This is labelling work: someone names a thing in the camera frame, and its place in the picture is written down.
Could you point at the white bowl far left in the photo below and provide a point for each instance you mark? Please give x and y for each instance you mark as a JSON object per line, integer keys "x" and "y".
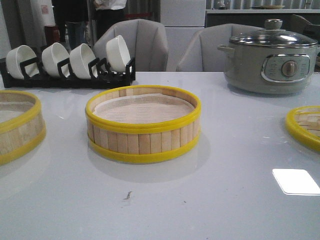
{"x": 15, "y": 57}

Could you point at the white bowl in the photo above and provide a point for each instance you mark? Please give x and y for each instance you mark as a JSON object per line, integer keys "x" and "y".
{"x": 15, "y": 57}
{"x": 79, "y": 58}
{"x": 118, "y": 54}
{"x": 51, "y": 56}

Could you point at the glass pot lid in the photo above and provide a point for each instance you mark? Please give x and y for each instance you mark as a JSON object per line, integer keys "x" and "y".
{"x": 272, "y": 35}

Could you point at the woven bamboo steamer lid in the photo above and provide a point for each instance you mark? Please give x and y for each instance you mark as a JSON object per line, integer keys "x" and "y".
{"x": 303, "y": 124}

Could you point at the white cabinet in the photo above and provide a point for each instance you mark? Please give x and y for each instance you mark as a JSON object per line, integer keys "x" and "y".
{"x": 181, "y": 18}

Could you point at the grey chair left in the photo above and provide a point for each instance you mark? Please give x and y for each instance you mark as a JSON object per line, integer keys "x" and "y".
{"x": 146, "y": 41}

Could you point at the person in white shirt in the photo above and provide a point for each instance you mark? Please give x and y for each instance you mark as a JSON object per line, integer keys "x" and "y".
{"x": 108, "y": 13}

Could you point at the white paper liner left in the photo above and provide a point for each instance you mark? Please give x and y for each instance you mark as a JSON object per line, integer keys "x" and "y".
{"x": 12, "y": 109}

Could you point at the grey chair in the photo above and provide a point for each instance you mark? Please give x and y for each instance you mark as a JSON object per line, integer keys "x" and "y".
{"x": 146, "y": 41}
{"x": 202, "y": 54}

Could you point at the black bowl rack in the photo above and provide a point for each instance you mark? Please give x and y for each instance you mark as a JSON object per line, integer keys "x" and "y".
{"x": 101, "y": 76}

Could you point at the grey-green electric cooking pot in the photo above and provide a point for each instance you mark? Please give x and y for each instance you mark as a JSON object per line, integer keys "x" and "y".
{"x": 269, "y": 69}

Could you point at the person in dark trousers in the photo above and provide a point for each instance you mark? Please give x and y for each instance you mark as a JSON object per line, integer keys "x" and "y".
{"x": 71, "y": 15}

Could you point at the white paper liner centre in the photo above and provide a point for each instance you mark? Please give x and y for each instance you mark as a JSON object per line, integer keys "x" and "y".
{"x": 143, "y": 109}

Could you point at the grey chair right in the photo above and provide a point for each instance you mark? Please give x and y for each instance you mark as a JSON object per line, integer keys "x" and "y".
{"x": 202, "y": 54}

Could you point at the bamboo steamer basket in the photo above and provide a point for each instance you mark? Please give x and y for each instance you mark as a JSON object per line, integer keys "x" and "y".
{"x": 21, "y": 134}
{"x": 143, "y": 143}

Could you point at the white paper liner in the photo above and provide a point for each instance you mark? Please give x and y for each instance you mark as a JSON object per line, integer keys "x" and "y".
{"x": 143, "y": 109}
{"x": 12, "y": 109}

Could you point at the white bowl rightmost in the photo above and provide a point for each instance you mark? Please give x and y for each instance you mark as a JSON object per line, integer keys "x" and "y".
{"x": 118, "y": 54}

